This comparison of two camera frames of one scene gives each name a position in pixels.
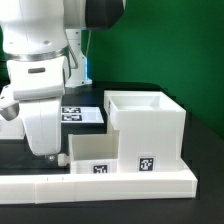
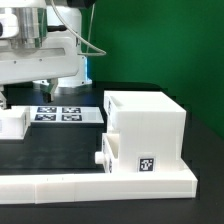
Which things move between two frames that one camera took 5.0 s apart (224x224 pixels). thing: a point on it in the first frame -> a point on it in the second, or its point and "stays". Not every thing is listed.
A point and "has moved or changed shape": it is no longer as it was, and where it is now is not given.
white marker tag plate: x=80 y=114 stays
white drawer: x=12 y=129 stays
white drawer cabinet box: x=151 y=129 stays
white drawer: x=94 y=153 has moved or changed shape
